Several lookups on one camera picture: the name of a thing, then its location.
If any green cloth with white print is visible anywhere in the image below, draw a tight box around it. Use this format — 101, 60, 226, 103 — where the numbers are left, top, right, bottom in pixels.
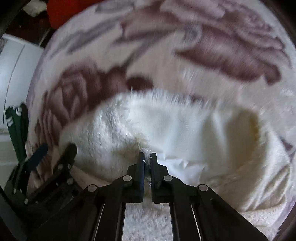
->
5, 103, 30, 164

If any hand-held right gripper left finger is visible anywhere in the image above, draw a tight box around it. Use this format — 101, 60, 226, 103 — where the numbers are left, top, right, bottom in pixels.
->
30, 152, 146, 241

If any white pillow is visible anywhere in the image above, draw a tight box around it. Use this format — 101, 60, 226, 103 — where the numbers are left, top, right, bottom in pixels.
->
22, 0, 49, 17

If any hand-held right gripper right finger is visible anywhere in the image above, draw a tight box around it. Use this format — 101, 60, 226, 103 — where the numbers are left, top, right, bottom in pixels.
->
151, 152, 269, 241

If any white fluffy garment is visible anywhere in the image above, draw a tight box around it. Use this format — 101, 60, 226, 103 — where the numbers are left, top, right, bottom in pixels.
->
59, 89, 292, 241

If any red cloth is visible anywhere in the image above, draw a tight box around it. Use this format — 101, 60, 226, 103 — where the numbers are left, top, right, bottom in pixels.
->
46, 0, 105, 30

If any white cabinet door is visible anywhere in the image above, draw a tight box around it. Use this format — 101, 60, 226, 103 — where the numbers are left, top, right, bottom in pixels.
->
0, 34, 45, 136

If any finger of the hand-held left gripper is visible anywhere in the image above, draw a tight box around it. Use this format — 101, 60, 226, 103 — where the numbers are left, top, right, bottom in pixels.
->
24, 143, 78, 205
13, 144, 49, 194

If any floral plush blanket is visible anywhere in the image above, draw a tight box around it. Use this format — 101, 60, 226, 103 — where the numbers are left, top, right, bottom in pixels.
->
25, 0, 296, 241

